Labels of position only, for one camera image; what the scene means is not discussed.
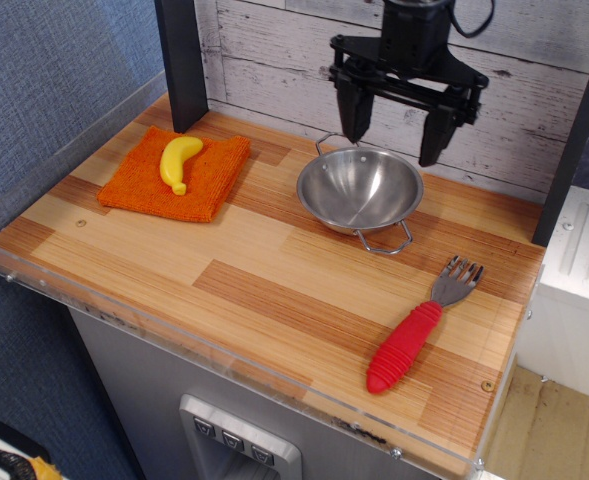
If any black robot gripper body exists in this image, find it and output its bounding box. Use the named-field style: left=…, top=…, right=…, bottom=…
left=330, top=1, right=489, bottom=125

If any silver metal bowl with handles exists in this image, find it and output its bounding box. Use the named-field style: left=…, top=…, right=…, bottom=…
left=297, top=132, right=424, bottom=255

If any orange knitted cloth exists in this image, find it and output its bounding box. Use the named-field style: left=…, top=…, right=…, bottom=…
left=97, top=126, right=250, bottom=223

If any dark left vertical post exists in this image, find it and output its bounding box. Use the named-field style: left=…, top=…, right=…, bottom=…
left=154, top=0, right=209, bottom=133

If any clear acrylic table guard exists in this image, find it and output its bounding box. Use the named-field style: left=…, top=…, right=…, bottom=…
left=0, top=69, right=545, bottom=476

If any silver dispenser button panel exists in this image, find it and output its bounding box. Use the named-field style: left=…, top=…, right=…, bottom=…
left=179, top=394, right=303, bottom=479

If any yellow toy banana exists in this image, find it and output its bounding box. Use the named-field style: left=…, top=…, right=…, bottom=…
left=159, top=136, right=204, bottom=196

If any silver toy fridge cabinet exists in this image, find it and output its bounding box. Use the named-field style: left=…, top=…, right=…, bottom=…
left=71, top=311, right=431, bottom=479

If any red handled metal spatula fork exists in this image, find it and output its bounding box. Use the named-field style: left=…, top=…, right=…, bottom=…
left=366, top=256, right=484, bottom=394

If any white ridged side unit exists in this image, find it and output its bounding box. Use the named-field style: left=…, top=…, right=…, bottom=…
left=515, top=186, right=589, bottom=396

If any dark right vertical post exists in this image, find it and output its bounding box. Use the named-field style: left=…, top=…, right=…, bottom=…
left=531, top=79, right=589, bottom=247

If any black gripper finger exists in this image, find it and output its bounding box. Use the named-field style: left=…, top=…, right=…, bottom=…
left=419, top=107, right=459, bottom=167
left=335, top=74, right=374, bottom=143

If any dark vertical post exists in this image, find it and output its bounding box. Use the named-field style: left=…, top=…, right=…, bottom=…
left=531, top=79, right=589, bottom=247
left=154, top=0, right=209, bottom=133

